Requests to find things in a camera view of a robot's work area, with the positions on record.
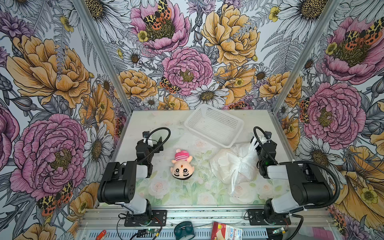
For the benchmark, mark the red white bandage box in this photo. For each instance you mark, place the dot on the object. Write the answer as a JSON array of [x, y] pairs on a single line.
[[222, 231]]

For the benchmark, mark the white plastic bag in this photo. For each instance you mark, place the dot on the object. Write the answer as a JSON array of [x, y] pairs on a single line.
[[236, 165]]

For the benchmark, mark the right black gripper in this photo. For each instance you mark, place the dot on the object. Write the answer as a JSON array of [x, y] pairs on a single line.
[[267, 137]]

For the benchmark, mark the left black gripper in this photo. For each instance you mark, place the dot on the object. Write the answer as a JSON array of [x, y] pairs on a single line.
[[147, 137]]

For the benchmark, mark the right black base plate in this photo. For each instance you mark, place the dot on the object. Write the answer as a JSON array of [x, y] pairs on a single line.
[[258, 217]]

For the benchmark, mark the teal tape roll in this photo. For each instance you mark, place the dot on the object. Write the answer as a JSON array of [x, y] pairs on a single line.
[[184, 231]]

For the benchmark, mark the pink plush doll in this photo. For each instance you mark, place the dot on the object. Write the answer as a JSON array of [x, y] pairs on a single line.
[[182, 168]]

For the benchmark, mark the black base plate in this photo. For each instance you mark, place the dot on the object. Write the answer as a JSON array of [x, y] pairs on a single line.
[[157, 218], [258, 217]]

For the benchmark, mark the white plastic mesh basket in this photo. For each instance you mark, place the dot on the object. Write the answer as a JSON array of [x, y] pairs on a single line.
[[215, 125]]

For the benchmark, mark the green circuit board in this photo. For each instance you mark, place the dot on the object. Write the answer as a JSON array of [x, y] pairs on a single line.
[[149, 231]]

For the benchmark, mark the aluminium front rail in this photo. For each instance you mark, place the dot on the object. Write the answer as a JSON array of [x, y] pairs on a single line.
[[107, 217]]

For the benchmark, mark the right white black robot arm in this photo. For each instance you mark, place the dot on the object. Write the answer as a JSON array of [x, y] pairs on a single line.
[[312, 185]]

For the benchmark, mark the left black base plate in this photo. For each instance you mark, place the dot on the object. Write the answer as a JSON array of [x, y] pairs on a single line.
[[157, 218]]

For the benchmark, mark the red handled tool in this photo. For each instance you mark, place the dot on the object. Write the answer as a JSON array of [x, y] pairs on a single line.
[[101, 235]]

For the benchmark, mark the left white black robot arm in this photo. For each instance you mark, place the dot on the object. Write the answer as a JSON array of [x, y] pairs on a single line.
[[118, 184]]

